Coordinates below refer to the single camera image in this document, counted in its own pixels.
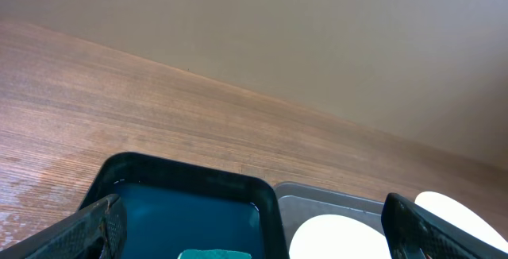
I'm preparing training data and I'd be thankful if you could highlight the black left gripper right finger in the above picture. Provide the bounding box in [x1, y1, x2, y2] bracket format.
[381, 193, 507, 259]

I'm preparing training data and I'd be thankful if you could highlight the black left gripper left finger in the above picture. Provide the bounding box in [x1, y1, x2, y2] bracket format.
[1, 194, 127, 259]

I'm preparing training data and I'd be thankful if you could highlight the white plate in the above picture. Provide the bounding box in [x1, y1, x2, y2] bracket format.
[414, 191, 507, 253]
[289, 215, 391, 259]

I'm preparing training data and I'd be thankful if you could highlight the green yellow sponge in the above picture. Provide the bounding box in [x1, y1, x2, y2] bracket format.
[178, 249, 252, 259]

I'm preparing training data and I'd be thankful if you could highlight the black water basin tray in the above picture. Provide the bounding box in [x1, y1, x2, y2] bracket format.
[80, 153, 289, 259]

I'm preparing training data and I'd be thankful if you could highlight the dark grey serving tray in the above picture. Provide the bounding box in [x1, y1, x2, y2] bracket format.
[274, 182, 384, 247]

